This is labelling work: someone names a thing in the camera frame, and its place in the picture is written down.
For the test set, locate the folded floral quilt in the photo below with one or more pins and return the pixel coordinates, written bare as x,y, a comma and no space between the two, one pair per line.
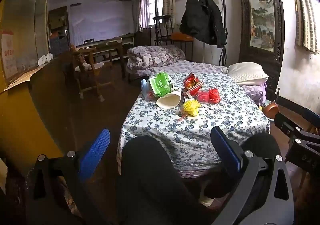
152,56

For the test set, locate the wooden chair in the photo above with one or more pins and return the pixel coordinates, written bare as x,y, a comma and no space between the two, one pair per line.
86,67
116,47

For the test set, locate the white paper cup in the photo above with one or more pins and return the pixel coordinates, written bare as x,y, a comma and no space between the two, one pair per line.
168,100

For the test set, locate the cardboard sheet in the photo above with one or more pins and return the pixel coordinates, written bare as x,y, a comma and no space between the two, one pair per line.
20,79

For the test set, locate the window with wooden frame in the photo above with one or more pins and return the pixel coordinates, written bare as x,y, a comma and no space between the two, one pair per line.
151,7

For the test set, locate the yellow foam fruit net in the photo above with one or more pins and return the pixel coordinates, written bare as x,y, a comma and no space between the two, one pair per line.
191,107

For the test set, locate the cluttered storage shelf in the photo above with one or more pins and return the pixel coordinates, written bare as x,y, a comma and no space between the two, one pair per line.
58,30

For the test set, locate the striped window curtain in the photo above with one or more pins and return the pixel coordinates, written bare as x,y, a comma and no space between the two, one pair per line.
303,15

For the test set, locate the orange seat metal chair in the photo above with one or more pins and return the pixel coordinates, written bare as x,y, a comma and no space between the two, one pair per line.
181,37

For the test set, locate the person's left leg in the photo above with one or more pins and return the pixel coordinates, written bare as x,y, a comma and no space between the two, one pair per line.
150,177

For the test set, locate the white wall sheet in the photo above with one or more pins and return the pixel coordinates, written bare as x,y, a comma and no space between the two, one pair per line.
100,22

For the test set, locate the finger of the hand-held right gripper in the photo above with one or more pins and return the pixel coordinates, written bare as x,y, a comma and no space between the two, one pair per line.
285,122
312,115

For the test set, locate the carved framed landscape painting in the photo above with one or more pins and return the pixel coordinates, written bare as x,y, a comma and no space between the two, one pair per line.
261,15

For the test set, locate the long wooden desk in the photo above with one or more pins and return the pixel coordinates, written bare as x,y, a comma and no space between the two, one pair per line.
107,44

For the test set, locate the red snack wrapper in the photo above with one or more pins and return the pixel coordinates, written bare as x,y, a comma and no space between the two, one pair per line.
191,82

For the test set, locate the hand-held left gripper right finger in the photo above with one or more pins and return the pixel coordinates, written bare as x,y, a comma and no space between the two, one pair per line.
225,150

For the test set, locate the white quilted pillow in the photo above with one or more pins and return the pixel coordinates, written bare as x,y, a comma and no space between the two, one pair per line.
246,72

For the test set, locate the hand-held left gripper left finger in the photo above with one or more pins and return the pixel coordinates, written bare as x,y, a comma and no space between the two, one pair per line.
96,152

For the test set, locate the green snack packet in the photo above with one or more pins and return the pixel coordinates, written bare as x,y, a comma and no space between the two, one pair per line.
160,85

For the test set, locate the clear red snack packet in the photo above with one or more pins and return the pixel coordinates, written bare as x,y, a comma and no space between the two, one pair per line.
203,96

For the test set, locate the black jacket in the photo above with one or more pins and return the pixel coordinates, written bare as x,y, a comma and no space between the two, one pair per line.
200,17

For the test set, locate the red and white wall notice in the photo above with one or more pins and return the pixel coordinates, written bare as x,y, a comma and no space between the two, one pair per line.
8,57

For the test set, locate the red foam fruit net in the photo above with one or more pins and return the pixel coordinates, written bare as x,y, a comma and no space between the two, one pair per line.
215,95

